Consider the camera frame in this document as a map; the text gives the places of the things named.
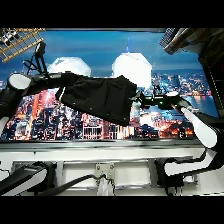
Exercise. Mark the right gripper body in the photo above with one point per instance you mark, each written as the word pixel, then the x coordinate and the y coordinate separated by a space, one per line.
pixel 148 100

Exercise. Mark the black garment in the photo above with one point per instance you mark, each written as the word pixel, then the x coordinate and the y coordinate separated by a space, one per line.
pixel 100 96

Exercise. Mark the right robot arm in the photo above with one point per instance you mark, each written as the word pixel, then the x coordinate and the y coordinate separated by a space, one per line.
pixel 203 128

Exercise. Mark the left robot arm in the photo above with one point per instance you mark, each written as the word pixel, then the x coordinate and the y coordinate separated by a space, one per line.
pixel 18 81

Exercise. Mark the silver frame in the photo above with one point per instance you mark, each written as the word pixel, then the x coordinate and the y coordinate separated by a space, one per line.
pixel 133 151

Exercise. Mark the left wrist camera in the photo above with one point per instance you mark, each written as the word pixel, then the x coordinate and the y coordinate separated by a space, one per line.
pixel 40 55

